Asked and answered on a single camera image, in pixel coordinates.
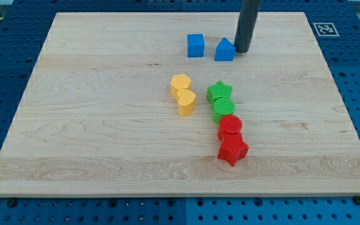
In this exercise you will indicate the white fiducial marker tag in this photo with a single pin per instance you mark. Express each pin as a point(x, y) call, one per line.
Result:
point(325, 29)

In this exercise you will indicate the red star block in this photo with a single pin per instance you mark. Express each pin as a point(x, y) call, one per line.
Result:
point(232, 148)

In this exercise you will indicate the green cylinder block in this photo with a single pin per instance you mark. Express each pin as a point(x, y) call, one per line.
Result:
point(222, 106)

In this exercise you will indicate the blue triangle block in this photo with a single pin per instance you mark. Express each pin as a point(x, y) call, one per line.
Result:
point(225, 51)

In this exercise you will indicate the light wooden board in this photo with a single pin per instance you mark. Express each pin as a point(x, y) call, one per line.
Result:
point(97, 119)

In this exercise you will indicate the yellow hexagon block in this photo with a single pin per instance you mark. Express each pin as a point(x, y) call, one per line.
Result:
point(179, 81)

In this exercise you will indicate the green star block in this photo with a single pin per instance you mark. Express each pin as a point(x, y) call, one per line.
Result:
point(219, 90)

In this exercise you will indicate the blue cube block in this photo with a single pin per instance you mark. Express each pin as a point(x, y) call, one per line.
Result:
point(195, 45)

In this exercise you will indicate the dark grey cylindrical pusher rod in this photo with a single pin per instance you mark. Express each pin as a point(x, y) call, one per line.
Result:
point(245, 26)

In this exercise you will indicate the yellow heart block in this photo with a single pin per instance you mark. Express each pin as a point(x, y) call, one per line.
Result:
point(186, 102)

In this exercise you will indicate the red cylinder block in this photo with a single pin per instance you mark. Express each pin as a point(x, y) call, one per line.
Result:
point(229, 124)

